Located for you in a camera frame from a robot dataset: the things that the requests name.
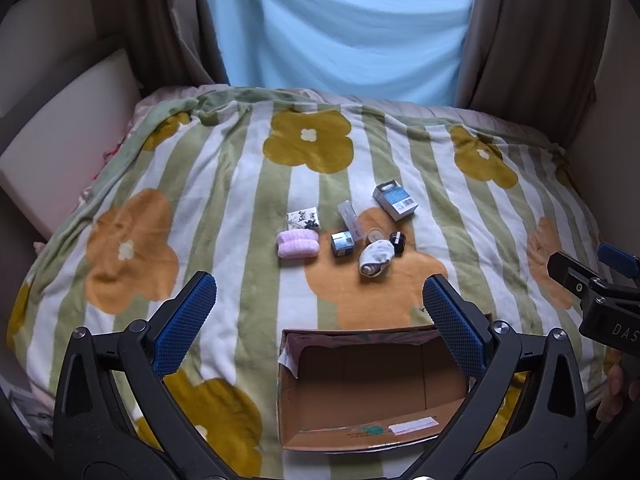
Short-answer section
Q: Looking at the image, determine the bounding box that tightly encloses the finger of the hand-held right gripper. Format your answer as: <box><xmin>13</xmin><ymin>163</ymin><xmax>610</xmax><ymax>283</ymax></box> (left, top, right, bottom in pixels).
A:
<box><xmin>546</xmin><ymin>251</ymin><xmax>608</xmax><ymax>306</ymax></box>
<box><xmin>597</xmin><ymin>242</ymin><xmax>640</xmax><ymax>281</ymax></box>

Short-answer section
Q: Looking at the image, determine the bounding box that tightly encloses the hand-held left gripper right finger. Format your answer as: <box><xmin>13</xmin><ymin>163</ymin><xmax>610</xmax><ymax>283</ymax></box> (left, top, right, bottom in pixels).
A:
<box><xmin>405</xmin><ymin>274</ymin><xmax>588</xmax><ymax>480</ymax></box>

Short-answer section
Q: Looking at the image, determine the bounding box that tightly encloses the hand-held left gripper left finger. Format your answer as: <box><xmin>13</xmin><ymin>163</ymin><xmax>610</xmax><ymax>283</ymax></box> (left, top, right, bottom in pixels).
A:
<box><xmin>52</xmin><ymin>270</ymin><xmax>236</xmax><ymax>480</ymax></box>

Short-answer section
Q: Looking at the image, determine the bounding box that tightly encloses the brown cardboard box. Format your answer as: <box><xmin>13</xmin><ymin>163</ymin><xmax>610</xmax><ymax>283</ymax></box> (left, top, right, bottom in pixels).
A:
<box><xmin>277</xmin><ymin>312</ymin><xmax>493</xmax><ymax>453</ymax></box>

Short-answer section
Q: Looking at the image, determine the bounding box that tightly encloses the white sock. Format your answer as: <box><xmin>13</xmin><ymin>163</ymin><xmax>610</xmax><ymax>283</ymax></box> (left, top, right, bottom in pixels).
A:
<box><xmin>357</xmin><ymin>240</ymin><xmax>394</xmax><ymax>279</ymax></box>

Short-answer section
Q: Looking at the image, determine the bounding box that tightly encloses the pink towel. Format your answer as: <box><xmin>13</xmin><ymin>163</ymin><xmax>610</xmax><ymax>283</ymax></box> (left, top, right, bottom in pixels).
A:
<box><xmin>276</xmin><ymin>229</ymin><xmax>321</xmax><ymax>261</ymax></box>

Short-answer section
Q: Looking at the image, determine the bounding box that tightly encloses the small blue box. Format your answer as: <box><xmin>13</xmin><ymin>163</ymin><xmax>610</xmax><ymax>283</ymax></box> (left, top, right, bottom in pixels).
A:
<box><xmin>330</xmin><ymin>230</ymin><xmax>356</xmax><ymax>257</ymax></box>

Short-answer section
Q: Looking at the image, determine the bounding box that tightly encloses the grey blue carton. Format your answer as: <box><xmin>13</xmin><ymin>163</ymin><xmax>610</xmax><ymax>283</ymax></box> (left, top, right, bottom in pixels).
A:
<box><xmin>372</xmin><ymin>179</ymin><xmax>417</xmax><ymax>222</ymax></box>

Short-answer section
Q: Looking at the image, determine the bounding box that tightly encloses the clear plastic floss pick case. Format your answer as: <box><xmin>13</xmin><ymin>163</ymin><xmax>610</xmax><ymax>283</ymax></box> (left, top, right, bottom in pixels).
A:
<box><xmin>337</xmin><ymin>201</ymin><xmax>368</xmax><ymax>242</ymax></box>

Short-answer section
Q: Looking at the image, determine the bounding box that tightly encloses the small black white floral box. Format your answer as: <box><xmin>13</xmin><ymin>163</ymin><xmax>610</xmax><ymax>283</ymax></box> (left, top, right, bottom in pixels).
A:
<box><xmin>286</xmin><ymin>206</ymin><xmax>320</xmax><ymax>232</ymax></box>

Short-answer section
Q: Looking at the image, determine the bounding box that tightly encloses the person's right hand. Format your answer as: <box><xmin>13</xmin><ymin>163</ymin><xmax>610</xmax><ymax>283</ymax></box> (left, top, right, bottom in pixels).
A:
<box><xmin>595</xmin><ymin>362</ymin><xmax>628</xmax><ymax>423</ymax></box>

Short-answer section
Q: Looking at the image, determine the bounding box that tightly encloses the striped floral fleece blanket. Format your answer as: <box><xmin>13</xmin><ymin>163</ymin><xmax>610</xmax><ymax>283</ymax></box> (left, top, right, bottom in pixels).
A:
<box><xmin>5</xmin><ymin>85</ymin><xmax>616</xmax><ymax>480</ymax></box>

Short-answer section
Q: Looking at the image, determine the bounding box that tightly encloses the white padded cushion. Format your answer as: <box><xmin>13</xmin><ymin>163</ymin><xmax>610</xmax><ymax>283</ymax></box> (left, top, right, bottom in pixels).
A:
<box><xmin>0</xmin><ymin>49</ymin><xmax>143</xmax><ymax>241</ymax></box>

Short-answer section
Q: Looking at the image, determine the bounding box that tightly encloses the brown curtain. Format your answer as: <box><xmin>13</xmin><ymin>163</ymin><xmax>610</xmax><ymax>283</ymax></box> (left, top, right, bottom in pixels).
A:
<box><xmin>452</xmin><ymin>0</ymin><xmax>616</xmax><ymax>131</ymax></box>
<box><xmin>75</xmin><ymin>0</ymin><xmax>231</xmax><ymax>106</ymax></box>

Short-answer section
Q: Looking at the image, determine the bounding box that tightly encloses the light blue hanging sheet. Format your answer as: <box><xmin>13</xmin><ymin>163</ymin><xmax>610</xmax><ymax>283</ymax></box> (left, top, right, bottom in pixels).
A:
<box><xmin>202</xmin><ymin>0</ymin><xmax>476</xmax><ymax>108</ymax></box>

